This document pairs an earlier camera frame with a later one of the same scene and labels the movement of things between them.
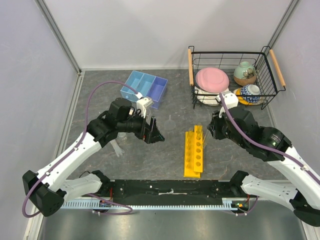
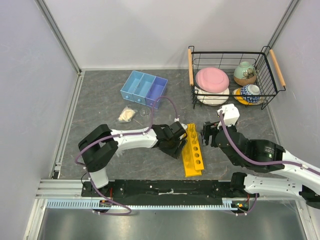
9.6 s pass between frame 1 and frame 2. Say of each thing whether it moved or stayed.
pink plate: stayed
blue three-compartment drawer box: stayed
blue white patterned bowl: stayed
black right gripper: moved
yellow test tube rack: moved
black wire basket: stayed
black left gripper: moved
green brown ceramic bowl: stayed
